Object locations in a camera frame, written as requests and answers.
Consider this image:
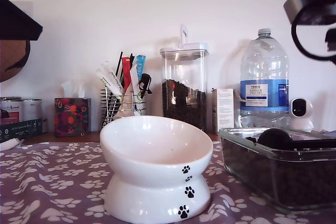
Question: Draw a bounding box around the red sachet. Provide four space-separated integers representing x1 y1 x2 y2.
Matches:
121 56 134 93

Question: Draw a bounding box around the white ceramic paw-print bowl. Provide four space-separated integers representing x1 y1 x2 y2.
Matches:
99 115 214 221

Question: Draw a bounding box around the plain white sachet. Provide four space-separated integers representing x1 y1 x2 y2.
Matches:
130 63 140 97

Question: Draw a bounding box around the blue sachet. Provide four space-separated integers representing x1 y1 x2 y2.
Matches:
135 55 146 83

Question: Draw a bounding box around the white paper tissue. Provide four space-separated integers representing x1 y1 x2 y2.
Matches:
60 79 87 99

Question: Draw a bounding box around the silver tin can red label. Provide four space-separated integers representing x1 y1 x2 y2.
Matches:
0 97 25 125

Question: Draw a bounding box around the rectangular clear glass container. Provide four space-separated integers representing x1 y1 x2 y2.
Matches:
217 127 336 211

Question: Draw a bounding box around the small white cardboard box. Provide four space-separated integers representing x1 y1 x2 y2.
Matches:
212 88 235 134

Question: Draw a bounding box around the white sachet with green print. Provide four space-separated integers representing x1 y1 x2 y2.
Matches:
94 68 117 97
101 62 125 97

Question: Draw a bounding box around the chrome wire holder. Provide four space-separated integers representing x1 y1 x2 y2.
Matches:
100 87 146 129

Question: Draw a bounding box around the large clear water bottle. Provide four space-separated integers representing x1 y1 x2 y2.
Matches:
239 27 290 130

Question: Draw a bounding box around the small white round camera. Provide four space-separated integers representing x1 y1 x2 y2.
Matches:
288 97 314 133

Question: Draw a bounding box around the purple paw-print cloth mat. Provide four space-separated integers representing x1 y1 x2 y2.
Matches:
0 141 336 224

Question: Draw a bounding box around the brown cat food kibble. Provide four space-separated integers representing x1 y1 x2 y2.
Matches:
161 79 207 132
222 134 336 206

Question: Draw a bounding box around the dark cardboard tray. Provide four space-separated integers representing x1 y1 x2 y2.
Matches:
0 118 43 143

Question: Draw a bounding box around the thin black stick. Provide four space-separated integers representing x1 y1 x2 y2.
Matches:
114 51 124 77

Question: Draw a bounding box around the black plastic measuring spoon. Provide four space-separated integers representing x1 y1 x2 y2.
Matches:
258 127 336 149

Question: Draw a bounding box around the white shallow dish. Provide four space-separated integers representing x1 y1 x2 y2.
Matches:
0 138 24 151

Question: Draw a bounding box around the clear jar with white lid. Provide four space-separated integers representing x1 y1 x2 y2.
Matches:
159 24 209 132

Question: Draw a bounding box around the round brown wall board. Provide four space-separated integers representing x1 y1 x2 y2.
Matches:
0 40 32 83

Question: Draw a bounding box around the floral tissue box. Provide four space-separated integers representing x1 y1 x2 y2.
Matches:
54 97 92 138

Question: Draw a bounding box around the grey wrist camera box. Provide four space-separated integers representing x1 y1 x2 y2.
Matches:
283 0 336 25

